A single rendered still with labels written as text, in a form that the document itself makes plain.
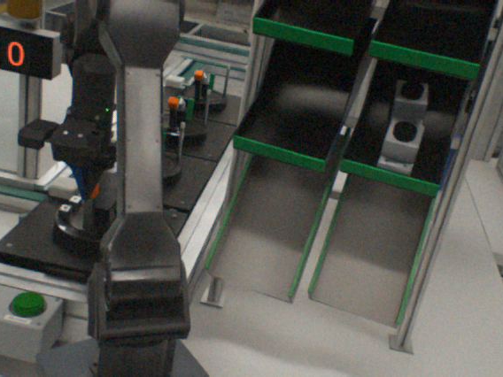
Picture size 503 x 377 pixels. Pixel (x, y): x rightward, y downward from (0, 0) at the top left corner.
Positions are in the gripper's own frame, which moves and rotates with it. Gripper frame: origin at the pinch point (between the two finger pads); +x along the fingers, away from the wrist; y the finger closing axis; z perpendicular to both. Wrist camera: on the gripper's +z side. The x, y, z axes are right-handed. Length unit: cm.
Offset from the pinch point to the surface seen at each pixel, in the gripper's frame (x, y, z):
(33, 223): 12.4, -10.0, -5.0
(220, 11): 66, -77, -527
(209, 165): 12.0, 10.7, -42.4
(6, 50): -11.3, -20.6, -16.4
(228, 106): 12, 7, -83
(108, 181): 2.6, 1.3, -5.6
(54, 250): 12.5, -3.8, 1.2
